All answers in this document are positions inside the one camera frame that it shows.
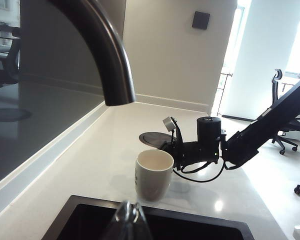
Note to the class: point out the black steel sink basin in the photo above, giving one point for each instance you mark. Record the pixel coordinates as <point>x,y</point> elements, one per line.
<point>90,220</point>

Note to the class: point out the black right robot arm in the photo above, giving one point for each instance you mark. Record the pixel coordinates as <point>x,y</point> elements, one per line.
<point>265,125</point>

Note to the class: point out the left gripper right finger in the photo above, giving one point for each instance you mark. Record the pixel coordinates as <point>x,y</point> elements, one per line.
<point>141,222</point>

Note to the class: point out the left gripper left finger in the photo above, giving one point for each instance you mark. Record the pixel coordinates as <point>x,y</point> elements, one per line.
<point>123,220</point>

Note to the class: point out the dark square wall panel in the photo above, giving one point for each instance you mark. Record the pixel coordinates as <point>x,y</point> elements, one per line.
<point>200,20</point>

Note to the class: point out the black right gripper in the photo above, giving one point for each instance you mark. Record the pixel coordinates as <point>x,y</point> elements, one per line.
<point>181,153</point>

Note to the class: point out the black mesh office chair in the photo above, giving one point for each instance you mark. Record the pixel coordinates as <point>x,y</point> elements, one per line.
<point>293,126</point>

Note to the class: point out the steel gooseneck kitchen faucet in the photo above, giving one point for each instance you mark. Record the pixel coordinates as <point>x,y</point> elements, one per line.
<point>110,50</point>

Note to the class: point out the white office desk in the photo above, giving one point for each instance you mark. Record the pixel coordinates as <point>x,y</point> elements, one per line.
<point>290,80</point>

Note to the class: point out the round black countertop cover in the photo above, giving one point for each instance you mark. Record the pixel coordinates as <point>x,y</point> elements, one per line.
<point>152,138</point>

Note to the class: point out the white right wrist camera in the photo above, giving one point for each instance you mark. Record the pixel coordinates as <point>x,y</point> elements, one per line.
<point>168,123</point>

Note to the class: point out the white Starbucks ceramic mug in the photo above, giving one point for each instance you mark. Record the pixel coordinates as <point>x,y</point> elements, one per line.
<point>152,180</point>

